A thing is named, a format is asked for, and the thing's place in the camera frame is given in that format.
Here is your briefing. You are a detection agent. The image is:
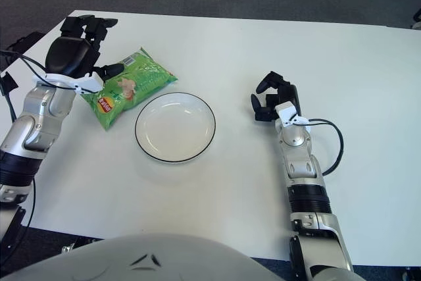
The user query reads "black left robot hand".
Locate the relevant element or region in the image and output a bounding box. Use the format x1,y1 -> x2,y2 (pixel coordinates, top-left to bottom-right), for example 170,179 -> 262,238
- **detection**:
44,14 -> 125,81

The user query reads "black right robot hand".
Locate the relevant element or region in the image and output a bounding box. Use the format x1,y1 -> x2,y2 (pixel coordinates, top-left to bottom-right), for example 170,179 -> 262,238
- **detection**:
251,70 -> 301,122

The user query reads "green snack bag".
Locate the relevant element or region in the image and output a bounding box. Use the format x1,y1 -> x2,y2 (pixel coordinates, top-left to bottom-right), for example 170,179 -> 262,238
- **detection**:
80,46 -> 179,132

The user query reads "white plate with black rim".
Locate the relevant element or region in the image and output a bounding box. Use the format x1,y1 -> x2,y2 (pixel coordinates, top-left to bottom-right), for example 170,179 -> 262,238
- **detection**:
134,91 -> 217,164

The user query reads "black bag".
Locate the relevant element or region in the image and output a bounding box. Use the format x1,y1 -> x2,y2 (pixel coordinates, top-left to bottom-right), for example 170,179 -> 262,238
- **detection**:
6,32 -> 45,55

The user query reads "silver robot torso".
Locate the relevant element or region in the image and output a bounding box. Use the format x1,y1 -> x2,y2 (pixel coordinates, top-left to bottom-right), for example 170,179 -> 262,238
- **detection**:
0,232 -> 287,281

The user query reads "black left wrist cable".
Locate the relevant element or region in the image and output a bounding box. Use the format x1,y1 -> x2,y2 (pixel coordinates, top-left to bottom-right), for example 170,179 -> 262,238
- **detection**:
0,49 -> 78,122

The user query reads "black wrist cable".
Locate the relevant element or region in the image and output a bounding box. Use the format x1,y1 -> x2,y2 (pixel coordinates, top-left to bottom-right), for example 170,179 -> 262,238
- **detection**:
305,118 -> 345,176
0,49 -> 78,122

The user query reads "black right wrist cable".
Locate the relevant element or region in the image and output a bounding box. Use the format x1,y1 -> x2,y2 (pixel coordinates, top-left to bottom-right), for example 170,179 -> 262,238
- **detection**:
305,118 -> 345,176

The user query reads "black left elbow cable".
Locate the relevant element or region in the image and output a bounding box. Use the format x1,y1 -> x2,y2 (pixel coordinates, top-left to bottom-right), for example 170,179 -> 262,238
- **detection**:
6,178 -> 36,239

